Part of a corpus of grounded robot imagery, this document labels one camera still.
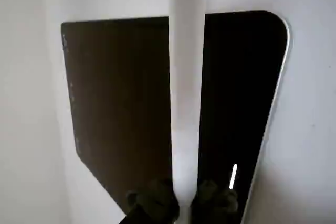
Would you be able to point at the white stylus pencil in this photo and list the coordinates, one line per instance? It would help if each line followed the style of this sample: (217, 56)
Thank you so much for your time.
(186, 77)

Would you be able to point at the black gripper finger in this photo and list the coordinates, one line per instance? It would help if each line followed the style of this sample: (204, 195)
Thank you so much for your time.
(155, 203)
(214, 205)

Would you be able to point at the black screen silver tablet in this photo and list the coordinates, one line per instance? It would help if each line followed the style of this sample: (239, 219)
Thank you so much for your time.
(118, 90)

